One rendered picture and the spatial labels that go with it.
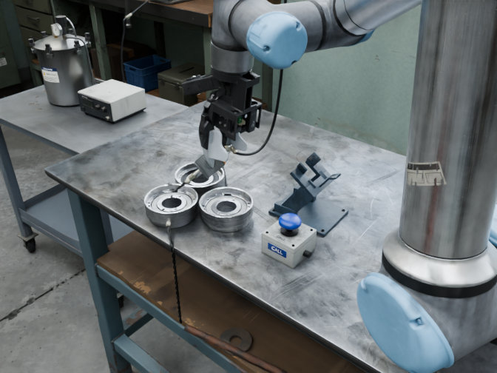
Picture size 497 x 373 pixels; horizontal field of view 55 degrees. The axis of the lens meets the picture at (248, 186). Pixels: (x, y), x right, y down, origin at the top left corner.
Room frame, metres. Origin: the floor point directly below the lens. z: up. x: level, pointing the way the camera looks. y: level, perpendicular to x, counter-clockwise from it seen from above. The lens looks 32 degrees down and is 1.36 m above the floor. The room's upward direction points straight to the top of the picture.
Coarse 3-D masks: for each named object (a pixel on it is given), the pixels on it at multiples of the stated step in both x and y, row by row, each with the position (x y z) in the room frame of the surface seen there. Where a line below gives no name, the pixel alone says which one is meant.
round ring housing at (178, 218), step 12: (156, 192) 0.82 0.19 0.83; (168, 192) 0.82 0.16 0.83; (180, 192) 0.82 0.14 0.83; (192, 192) 0.81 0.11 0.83; (144, 204) 0.77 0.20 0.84; (168, 204) 0.80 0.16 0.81; (180, 204) 0.80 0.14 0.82; (192, 204) 0.76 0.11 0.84; (156, 216) 0.74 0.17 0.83; (168, 216) 0.73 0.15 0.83; (180, 216) 0.74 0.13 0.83; (192, 216) 0.75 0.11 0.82
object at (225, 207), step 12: (216, 192) 0.81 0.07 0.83; (228, 192) 0.82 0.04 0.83; (240, 192) 0.81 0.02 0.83; (204, 204) 0.78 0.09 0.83; (216, 204) 0.78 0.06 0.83; (228, 204) 0.79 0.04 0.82; (240, 204) 0.78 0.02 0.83; (252, 204) 0.76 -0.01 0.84; (204, 216) 0.74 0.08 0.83; (216, 216) 0.72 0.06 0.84; (228, 216) 0.72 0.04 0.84; (240, 216) 0.73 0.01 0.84; (216, 228) 0.73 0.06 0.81; (228, 228) 0.72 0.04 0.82; (240, 228) 0.73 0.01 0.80
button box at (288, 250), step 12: (276, 228) 0.68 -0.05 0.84; (300, 228) 0.68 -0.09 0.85; (312, 228) 0.68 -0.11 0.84; (264, 240) 0.66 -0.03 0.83; (276, 240) 0.65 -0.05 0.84; (288, 240) 0.65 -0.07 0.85; (300, 240) 0.65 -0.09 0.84; (312, 240) 0.67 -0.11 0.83; (264, 252) 0.66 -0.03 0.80; (276, 252) 0.64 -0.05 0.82; (288, 252) 0.63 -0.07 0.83; (300, 252) 0.64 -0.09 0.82; (288, 264) 0.63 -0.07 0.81
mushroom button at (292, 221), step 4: (280, 216) 0.68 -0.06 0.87; (284, 216) 0.68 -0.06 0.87; (288, 216) 0.67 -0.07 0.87; (292, 216) 0.67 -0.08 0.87; (296, 216) 0.68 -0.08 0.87; (280, 220) 0.67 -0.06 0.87; (284, 220) 0.67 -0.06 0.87; (288, 220) 0.66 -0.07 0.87; (292, 220) 0.66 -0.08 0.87; (296, 220) 0.67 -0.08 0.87; (300, 220) 0.67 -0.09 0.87; (280, 224) 0.66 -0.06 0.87; (284, 224) 0.66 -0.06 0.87; (288, 224) 0.65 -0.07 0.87; (292, 224) 0.65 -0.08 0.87; (296, 224) 0.66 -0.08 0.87; (300, 224) 0.66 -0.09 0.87; (284, 228) 0.65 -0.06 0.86; (288, 228) 0.65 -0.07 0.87; (292, 228) 0.65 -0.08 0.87; (296, 228) 0.65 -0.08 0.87
